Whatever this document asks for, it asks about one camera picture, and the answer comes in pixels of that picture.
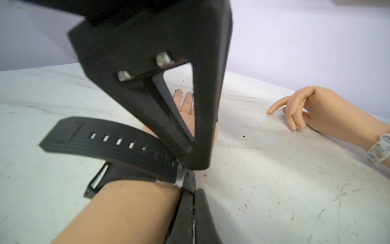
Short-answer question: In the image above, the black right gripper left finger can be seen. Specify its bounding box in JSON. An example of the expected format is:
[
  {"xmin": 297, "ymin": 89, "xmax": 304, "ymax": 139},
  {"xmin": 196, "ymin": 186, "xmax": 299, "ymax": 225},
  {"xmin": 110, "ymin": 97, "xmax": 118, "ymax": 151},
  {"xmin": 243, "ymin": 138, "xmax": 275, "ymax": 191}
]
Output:
[{"xmin": 165, "ymin": 191, "xmax": 194, "ymax": 244}]

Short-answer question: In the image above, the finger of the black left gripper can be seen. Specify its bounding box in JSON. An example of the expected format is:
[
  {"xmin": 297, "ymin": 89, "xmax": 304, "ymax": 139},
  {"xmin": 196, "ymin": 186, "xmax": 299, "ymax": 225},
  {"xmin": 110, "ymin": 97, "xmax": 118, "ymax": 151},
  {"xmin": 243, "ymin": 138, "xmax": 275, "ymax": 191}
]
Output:
[{"xmin": 69, "ymin": 1, "xmax": 233, "ymax": 170}]

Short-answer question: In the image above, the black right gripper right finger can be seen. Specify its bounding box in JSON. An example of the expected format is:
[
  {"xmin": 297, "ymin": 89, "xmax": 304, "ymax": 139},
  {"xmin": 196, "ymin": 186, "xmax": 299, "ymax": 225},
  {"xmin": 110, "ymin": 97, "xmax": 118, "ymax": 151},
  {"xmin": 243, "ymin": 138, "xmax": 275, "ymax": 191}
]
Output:
[{"xmin": 194, "ymin": 189, "xmax": 222, "ymax": 244}]

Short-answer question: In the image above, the mannequin hand with black watch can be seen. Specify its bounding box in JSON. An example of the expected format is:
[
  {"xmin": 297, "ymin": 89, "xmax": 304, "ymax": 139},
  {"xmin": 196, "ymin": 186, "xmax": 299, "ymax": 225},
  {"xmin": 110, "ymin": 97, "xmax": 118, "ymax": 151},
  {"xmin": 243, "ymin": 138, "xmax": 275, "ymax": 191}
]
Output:
[{"xmin": 50, "ymin": 89, "xmax": 219, "ymax": 244}]

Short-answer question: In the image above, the black strap wrist watch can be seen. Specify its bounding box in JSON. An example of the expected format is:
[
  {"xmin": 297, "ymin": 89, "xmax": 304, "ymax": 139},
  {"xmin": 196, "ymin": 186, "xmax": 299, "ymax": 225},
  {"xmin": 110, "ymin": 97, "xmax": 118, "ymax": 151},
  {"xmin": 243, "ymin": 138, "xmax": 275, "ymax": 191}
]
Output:
[{"xmin": 39, "ymin": 117, "xmax": 196, "ymax": 195}]

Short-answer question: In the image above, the mannequin hand with white watch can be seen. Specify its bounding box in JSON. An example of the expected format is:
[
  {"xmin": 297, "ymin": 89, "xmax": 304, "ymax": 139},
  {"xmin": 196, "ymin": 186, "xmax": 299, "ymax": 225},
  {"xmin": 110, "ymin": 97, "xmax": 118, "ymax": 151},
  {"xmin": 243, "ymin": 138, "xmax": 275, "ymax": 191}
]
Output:
[{"xmin": 267, "ymin": 86, "xmax": 390, "ymax": 167}]

